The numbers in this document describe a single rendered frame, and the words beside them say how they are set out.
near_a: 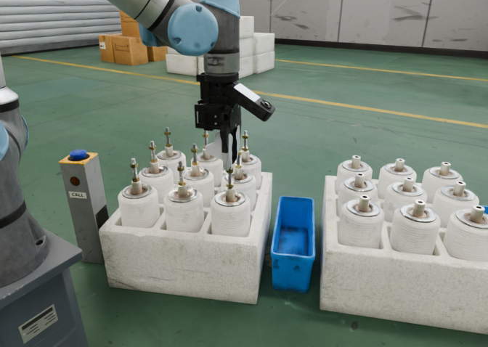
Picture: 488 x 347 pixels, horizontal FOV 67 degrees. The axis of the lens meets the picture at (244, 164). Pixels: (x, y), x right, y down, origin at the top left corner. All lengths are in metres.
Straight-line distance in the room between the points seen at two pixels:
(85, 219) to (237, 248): 0.44
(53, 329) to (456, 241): 0.81
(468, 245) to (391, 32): 5.11
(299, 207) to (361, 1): 5.02
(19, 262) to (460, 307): 0.87
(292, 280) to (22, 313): 0.59
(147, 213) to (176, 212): 0.09
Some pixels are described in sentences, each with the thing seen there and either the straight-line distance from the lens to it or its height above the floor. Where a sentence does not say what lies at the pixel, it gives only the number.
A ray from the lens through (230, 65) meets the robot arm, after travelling 0.75.
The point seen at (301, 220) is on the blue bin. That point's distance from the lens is 1.21.
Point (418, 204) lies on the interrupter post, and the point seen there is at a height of 0.28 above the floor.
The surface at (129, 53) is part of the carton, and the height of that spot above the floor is 0.13.
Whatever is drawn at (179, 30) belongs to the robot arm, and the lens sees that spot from 0.57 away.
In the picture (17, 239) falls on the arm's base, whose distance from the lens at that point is 0.66.
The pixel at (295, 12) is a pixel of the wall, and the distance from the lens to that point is 6.38.
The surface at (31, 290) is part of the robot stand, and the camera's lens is 0.69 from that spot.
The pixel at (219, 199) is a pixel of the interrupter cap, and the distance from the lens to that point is 0.88.
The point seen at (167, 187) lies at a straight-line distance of 1.04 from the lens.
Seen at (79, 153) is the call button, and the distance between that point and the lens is 1.03.
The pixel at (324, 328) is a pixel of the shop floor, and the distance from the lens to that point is 0.94.
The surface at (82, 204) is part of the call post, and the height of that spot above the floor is 0.19.
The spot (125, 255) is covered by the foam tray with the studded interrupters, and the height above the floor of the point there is 0.11.
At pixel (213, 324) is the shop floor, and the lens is 0.93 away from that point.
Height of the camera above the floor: 0.69
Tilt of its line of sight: 24 degrees down
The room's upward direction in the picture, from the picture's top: straight up
